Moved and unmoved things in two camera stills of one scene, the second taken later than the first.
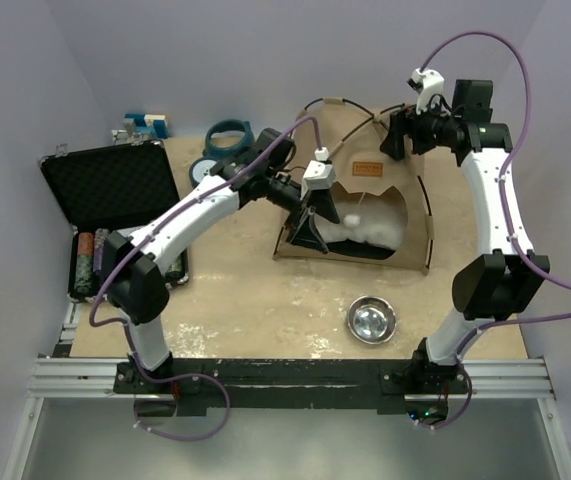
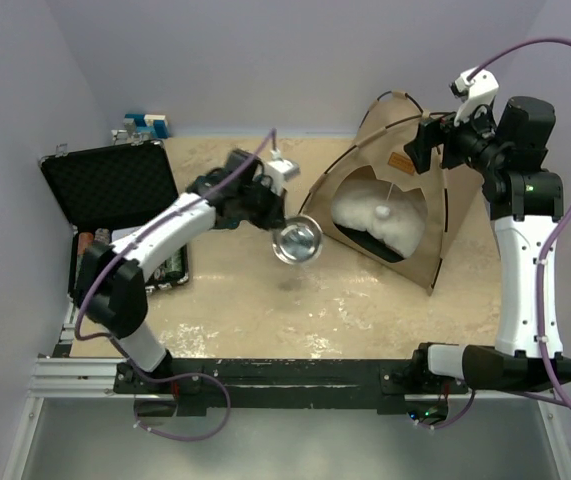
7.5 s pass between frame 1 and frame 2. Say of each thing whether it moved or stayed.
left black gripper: moved
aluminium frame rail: stayed
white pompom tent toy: moved
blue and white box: stayed
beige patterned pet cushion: moved
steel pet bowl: moved
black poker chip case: stayed
